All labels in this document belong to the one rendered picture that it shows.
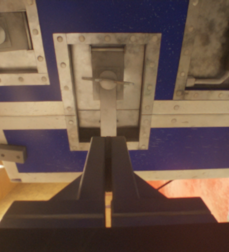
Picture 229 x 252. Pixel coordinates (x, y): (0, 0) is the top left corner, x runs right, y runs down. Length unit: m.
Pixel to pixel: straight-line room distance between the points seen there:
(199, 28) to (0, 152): 0.33
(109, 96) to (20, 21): 0.14
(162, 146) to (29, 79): 0.22
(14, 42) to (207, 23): 0.24
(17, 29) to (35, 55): 0.04
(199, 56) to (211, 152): 0.16
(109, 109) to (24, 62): 0.13
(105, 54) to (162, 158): 0.19
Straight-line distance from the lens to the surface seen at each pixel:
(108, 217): 3.87
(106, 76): 0.24
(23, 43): 0.27
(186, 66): 0.26
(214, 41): 0.29
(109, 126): 0.26
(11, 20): 0.27
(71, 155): 0.32
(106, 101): 0.25
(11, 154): 0.33
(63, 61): 0.25
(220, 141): 0.35
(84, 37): 0.24
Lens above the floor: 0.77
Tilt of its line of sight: 2 degrees down
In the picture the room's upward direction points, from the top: 91 degrees counter-clockwise
